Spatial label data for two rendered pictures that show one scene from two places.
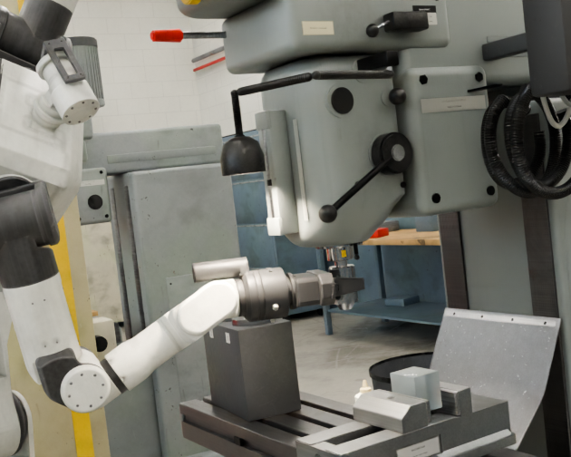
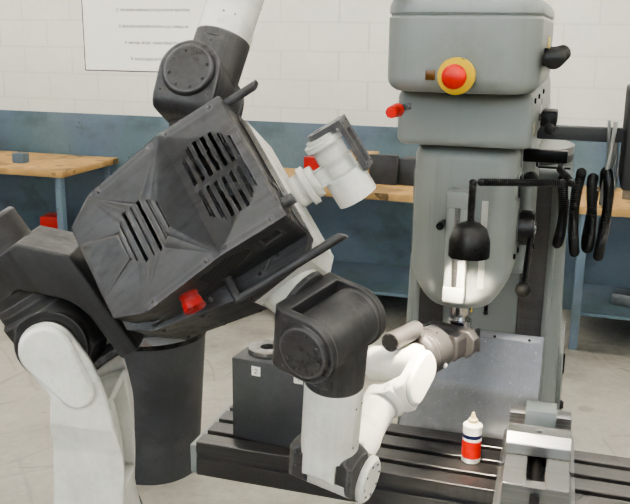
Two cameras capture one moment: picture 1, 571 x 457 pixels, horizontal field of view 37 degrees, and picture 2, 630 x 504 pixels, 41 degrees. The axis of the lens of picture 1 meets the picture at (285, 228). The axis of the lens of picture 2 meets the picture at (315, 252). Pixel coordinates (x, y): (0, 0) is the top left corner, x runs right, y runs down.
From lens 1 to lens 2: 1.38 m
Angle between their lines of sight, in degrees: 43
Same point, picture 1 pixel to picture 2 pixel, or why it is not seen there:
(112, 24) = not seen: outside the picture
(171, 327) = (399, 401)
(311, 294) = (462, 349)
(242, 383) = not seen: hidden behind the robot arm
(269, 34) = (492, 126)
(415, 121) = (530, 198)
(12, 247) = (357, 356)
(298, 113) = (491, 196)
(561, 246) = (551, 283)
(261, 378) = not seen: hidden behind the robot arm
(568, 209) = (556, 254)
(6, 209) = (358, 318)
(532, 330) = (517, 345)
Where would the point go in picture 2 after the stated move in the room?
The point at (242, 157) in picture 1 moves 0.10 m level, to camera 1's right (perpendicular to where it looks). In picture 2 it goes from (486, 245) to (521, 236)
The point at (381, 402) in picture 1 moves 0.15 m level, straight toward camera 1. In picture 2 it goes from (537, 436) to (603, 467)
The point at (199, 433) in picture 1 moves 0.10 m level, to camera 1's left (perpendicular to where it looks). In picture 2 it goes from (236, 470) to (197, 485)
